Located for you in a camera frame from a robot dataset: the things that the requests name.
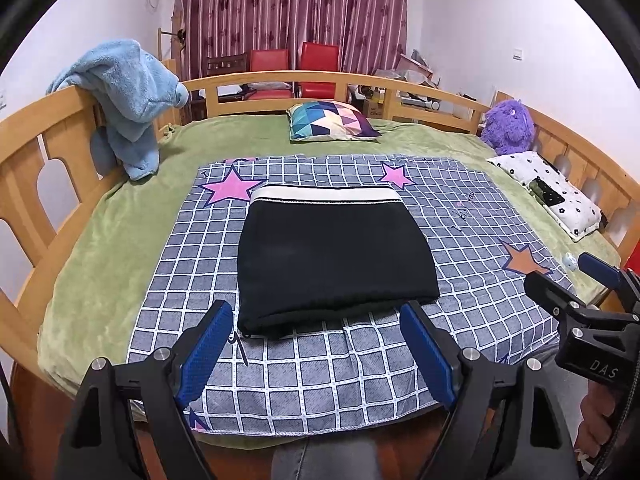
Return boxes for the wooden bed frame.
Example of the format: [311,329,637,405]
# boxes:
[0,57,640,376]

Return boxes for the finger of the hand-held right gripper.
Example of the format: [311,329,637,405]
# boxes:
[524,271,637,337]
[577,252,640,312]

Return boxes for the black pants with white waistband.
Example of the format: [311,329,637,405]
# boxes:
[229,184,441,367]

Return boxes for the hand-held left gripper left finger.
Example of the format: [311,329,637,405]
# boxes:
[52,300,236,480]

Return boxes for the dark wooden chair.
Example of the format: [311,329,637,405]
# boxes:
[206,52,249,79]

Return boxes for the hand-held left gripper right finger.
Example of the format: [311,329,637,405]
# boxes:
[399,301,583,480]

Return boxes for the person's grey trousers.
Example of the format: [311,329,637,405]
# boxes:
[272,347,596,480]

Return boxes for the person's right hand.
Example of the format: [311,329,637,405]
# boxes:
[575,380,623,455]

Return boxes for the white handheld appliance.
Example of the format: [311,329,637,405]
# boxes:
[400,95,443,111]

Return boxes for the maroon striped curtain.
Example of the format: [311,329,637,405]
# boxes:
[172,0,410,78]

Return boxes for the white flower-print pillow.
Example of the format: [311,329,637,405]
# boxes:
[486,151,604,239]

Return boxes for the blue fluffy towel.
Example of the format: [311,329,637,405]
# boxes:
[46,38,190,182]

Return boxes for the green fleece blanket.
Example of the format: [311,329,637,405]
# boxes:
[37,112,623,448]

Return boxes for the wooden coat stand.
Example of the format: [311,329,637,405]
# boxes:
[157,27,187,63]

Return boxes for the colourful geometric pillow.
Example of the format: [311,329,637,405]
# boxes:
[286,100,383,142]

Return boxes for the open cardboard box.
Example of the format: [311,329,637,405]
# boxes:
[395,49,441,86]

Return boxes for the grey checked star-print sheet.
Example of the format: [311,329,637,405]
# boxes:
[127,152,576,436]

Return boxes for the purple plush toy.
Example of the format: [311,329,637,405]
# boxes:
[480,99,536,156]

